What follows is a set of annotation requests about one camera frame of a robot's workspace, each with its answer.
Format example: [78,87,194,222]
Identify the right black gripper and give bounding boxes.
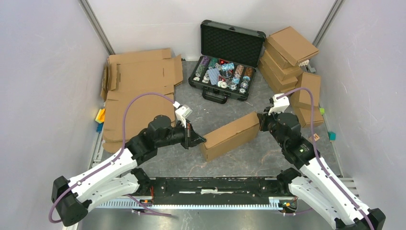
[256,105,286,148]

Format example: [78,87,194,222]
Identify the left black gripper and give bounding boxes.
[157,119,206,150]

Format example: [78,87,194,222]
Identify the brown cardboard box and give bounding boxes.
[200,112,259,162]

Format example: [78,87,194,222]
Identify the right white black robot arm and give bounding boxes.
[257,112,386,230]

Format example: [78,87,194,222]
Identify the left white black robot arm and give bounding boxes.
[51,115,206,227]

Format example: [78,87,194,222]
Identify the low folded cardboard box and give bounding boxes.
[293,107,324,128]

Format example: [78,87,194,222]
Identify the leaning folded cardboard box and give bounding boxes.
[290,71,322,110]

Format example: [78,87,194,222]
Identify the wooden letter block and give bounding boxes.
[308,133,320,142]

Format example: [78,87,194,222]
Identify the teal toy cube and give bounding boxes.
[327,131,336,141]

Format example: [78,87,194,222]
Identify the white plastic connector piece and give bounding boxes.
[298,60,316,74]

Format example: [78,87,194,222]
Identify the stacked folded cardboard boxes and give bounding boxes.
[258,41,303,93]

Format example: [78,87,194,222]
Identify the black poker chip case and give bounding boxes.
[188,20,266,104]

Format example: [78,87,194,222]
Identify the flat cardboard sheet stack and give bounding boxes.
[101,48,183,153]

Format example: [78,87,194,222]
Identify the yellow orange toy block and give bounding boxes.
[95,108,105,124]

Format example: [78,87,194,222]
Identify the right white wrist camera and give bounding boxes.
[268,93,290,115]

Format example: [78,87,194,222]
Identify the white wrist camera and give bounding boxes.
[173,101,192,127]
[268,93,290,115]

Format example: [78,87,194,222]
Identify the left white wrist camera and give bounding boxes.
[173,101,192,127]

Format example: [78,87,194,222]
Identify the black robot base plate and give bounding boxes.
[134,176,292,205]

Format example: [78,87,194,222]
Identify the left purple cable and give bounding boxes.
[48,92,180,223]

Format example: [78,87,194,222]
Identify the purple cable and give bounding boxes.
[277,87,375,230]
[48,92,180,223]

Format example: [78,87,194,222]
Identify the white slotted cable duct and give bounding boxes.
[97,197,297,211]

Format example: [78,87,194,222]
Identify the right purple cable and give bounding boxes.
[277,87,375,230]

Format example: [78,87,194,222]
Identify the aluminium frame rail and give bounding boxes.
[339,177,359,197]

